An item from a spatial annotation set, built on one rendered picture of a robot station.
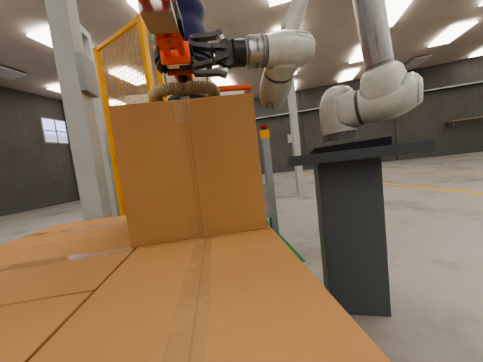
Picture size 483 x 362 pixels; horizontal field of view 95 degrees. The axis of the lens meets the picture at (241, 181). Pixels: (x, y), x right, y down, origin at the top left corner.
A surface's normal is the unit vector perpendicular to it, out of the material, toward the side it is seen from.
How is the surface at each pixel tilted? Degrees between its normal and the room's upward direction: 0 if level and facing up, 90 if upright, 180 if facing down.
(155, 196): 90
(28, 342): 0
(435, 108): 90
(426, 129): 90
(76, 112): 90
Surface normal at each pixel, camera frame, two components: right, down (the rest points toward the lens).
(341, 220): -0.23, 0.11
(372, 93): -0.72, 0.29
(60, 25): 0.11, 0.07
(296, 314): -0.11, -0.99
